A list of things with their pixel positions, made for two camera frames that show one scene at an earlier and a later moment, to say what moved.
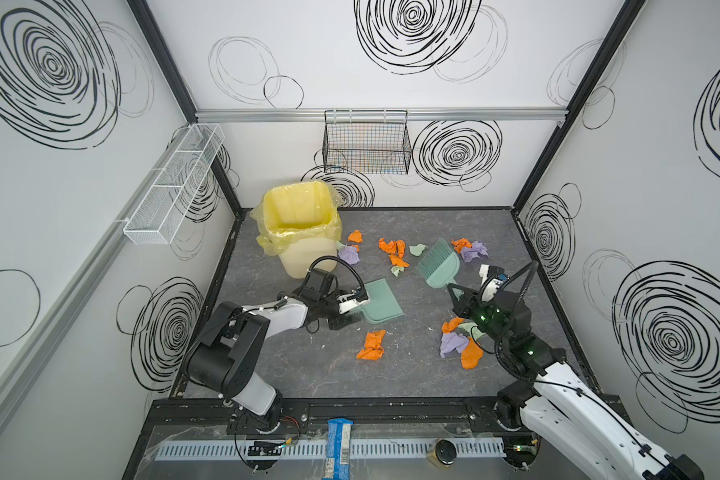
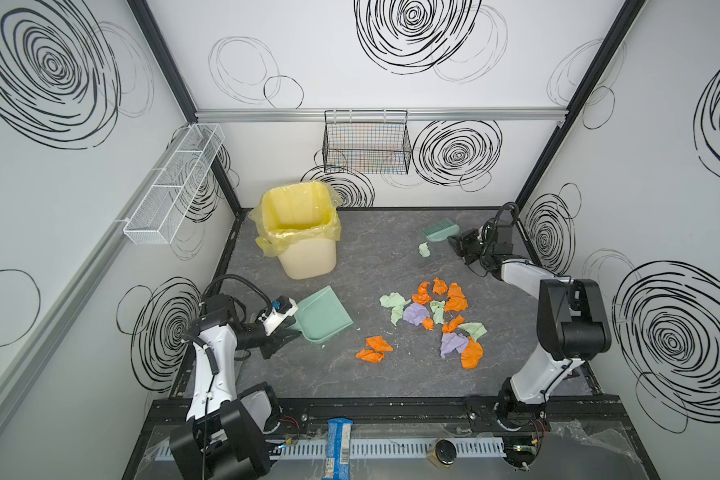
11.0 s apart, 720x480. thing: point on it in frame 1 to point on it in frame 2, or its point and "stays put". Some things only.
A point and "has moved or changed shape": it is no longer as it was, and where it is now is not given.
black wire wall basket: x=366 y=142 stays put
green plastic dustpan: x=383 y=305 has moved or changed shape
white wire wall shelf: x=154 y=219 stays put
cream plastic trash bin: x=297 y=257 stays put
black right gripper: x=465 y=305 to x=467 y=245
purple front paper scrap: x=452 y=340 stays put
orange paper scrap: x=355 y=236 to x=422 y=297
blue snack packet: x=338 y=449 stays put
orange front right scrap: x=471 y=354 stays put
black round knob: x=445 y=451 stays put
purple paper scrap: x=348 y=254 to x=416 y=313
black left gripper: x=345 y=315 to x=279 y=337
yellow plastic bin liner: x=296 y=211 stays put
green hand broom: x=439 y=265 to x=441 y=230
